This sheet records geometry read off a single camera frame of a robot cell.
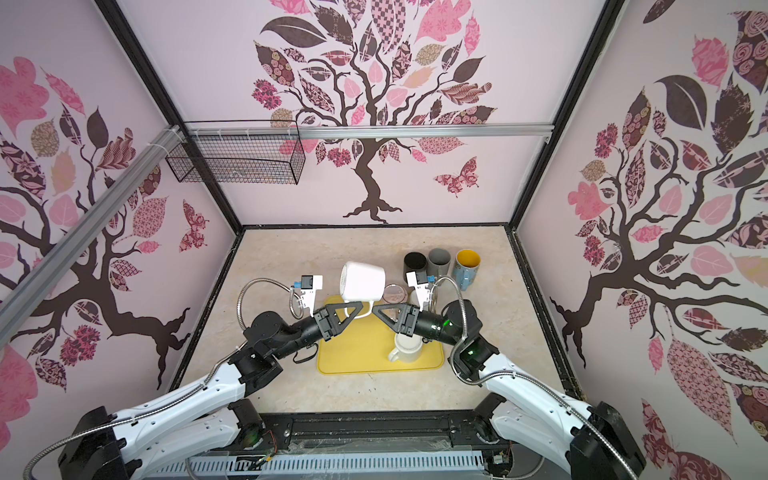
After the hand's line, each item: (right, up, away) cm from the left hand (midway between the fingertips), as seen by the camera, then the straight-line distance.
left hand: (364, 312), depth 64 cm
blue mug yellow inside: (+30, +8, +30) cm, 44 cm away
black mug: (+14, +10, +36) cm, 40 cm away
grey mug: (+21, +10, +31) cm, 39 cm away
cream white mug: (+11, -13, +16) cm, 24 cm away
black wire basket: (-44, +46, +30) cm, 71 cm away
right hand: (+3, 0, -1) cm, 3 cm away
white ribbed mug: (0, +7, 0) cm, 7 cm away
